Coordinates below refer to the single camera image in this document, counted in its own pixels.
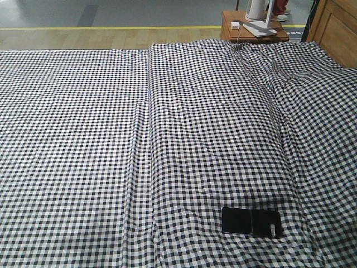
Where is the white cylindrical appliance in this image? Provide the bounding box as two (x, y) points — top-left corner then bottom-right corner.
(245, 0), (266, 21)

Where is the wooden headboard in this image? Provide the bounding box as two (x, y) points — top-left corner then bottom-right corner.
(307, 0), (356, 68)

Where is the white charger adapter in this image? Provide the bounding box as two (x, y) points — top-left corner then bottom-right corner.
(230, 21), (241, 30)

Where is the white desk lamp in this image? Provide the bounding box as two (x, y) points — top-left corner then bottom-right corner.
(243, 0), (278, 37)

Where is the wooden nightstand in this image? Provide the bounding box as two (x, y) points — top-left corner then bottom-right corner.
(220, 10), (289, 44)

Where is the black white checkered bedsheet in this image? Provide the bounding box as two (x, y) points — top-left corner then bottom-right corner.
(1, 40), (356, 267)

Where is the person in red trousers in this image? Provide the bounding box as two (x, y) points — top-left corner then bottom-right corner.
(273, 0), (291, 22)

